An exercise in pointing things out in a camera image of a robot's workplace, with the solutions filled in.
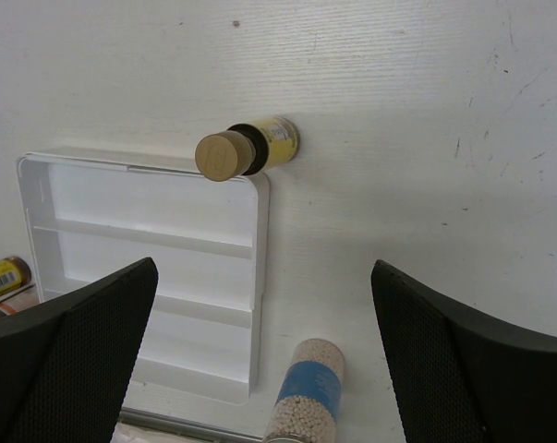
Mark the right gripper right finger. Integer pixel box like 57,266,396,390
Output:
371,260,557,442

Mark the yellow bottle near left arm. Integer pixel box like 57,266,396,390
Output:
0,256,32,295

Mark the yellow bottle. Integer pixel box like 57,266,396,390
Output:
195,116,300,182

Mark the white divided tray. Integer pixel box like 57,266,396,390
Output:
17,147,270,405

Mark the aluminium frame rail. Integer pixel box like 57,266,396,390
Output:
118,407,262,442

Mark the blue label jar rear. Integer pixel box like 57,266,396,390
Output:
263,339,345,442

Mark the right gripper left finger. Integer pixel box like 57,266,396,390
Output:
0,257,158,442

